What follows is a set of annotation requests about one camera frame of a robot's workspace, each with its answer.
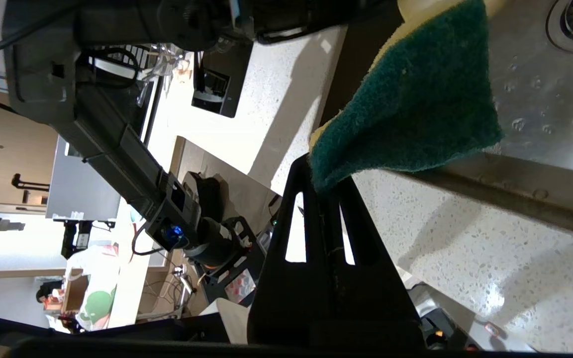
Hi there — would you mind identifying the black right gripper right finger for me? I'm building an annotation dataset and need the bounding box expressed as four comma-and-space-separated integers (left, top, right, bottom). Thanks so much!
326, 177, 427, 349

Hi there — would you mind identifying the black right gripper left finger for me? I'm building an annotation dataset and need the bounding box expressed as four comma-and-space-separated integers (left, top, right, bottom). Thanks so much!
248, 154, 337, 346

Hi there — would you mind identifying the green yellow sponge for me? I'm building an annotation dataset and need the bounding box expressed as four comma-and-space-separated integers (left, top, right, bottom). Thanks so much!
309, 0, 504, 193

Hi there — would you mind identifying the white plastic bag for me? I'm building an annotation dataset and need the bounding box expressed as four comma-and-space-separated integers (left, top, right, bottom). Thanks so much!
64, 243, 121, 332

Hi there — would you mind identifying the black induction cooktop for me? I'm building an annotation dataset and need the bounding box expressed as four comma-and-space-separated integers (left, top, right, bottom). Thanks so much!
191, 42, 255, 119

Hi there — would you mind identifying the dark-haired person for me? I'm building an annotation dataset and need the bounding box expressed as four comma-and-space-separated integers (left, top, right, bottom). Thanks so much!
35, 278, 68, 319

